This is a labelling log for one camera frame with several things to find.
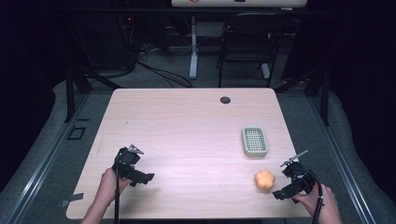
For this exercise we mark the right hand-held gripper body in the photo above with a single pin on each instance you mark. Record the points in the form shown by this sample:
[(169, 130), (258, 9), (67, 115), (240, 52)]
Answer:
[(299, 179)]

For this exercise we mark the orange flower-shaped soap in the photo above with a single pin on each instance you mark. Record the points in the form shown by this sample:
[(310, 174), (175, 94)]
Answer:
[(265, 180)]

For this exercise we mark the black folding chair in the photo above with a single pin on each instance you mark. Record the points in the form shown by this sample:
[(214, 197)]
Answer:
[(249, 40)]

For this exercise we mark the grey tape strip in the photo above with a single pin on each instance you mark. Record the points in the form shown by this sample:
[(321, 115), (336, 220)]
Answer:
[(73, 199)]

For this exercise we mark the black metal frame stand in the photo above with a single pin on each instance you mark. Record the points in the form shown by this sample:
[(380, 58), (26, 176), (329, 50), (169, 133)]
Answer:
[(73, 90), (320, 93)]

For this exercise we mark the person's left hand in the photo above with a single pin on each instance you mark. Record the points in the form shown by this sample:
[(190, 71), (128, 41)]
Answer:
[(111, 183)]

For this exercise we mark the black tape square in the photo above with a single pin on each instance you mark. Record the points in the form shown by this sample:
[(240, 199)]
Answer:
[(76, 132)]

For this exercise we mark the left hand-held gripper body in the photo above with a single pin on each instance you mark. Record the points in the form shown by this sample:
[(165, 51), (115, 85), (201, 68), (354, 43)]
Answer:
[(128, 161)]

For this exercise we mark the white desk leg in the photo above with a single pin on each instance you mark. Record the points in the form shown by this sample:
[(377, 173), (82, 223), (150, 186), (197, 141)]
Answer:
[(265, 70), (193, 49)]

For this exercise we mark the aluminium floor rail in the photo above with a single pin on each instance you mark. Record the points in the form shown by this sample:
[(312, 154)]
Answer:
[(40, 168), (342, 165)]

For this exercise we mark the short black tape strip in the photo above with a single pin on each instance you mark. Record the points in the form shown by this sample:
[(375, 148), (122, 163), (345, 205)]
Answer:
[(82, 119)]

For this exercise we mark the person's right hand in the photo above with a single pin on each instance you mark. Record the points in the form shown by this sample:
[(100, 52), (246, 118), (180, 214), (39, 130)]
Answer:
[(323, 202)]

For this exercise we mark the green soap dish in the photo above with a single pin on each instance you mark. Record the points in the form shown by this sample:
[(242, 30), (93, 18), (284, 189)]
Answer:
[(254, 141)]

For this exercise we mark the dark round table grommet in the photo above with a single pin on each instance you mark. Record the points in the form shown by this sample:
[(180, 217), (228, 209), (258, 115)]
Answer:
[(225, 100)]

